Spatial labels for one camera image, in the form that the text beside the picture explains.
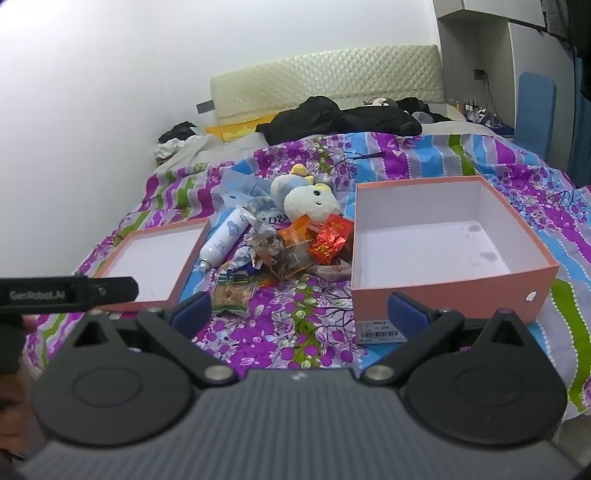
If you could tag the yellow pillow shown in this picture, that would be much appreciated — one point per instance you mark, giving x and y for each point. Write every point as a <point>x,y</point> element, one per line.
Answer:
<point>235,129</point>

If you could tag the grey wall socket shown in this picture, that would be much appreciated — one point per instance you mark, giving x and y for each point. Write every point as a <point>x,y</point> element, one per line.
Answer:
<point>205,107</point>

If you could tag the white spray bottle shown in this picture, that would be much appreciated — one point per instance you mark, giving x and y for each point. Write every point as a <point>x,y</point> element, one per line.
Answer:
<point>221,240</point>

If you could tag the pink box lid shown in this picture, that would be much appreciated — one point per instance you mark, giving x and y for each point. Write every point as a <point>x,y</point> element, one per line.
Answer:
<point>152,258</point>

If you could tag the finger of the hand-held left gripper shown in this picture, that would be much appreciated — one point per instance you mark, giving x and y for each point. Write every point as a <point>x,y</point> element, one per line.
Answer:
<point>115,290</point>

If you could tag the black and white clothes heap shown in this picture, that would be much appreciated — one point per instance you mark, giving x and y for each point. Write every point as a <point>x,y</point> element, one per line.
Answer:
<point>175,138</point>

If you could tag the person's left hand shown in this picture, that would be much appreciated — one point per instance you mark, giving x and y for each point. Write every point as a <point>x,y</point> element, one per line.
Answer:
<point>30,323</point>

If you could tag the cream quilted headboard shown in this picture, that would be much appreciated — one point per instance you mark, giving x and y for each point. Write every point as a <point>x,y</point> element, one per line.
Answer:
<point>323,78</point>

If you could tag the white and blue plush toy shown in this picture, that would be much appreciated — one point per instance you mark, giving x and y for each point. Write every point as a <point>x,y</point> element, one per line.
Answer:
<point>309,196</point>

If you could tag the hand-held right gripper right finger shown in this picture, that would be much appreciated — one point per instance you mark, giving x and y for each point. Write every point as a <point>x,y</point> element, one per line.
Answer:
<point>406,310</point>

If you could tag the black jacket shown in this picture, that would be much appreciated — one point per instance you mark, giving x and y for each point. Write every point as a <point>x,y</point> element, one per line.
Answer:
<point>341,120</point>

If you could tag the orange snack packet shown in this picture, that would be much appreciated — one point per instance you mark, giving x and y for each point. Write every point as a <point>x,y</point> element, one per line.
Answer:
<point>298,230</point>

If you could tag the pile of snack packets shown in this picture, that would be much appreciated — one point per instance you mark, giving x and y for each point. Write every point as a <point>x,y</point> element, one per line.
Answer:
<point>281,261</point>

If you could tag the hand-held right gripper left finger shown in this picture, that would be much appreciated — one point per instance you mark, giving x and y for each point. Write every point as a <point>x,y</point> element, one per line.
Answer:
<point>196,308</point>

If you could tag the pink cardboard box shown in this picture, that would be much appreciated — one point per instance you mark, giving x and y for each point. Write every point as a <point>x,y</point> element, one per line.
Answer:
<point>429,249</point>

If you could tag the light blue plastic bag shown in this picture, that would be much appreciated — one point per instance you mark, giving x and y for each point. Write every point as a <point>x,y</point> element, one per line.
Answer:
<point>240,189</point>

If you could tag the white wall cabinet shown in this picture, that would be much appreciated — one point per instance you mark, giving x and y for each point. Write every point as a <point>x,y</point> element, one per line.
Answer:
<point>489,55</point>

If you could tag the blue folding chair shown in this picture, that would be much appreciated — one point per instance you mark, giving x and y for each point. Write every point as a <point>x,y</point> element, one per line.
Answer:
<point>535,110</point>

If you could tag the small bottles group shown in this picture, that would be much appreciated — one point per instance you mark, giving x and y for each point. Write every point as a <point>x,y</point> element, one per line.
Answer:
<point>475,110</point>

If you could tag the small red snack packet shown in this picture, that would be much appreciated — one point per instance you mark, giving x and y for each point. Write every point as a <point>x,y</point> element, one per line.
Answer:
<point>330,240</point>

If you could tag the clear green nut packet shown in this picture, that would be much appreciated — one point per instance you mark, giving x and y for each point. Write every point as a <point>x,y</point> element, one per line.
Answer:
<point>233,295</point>

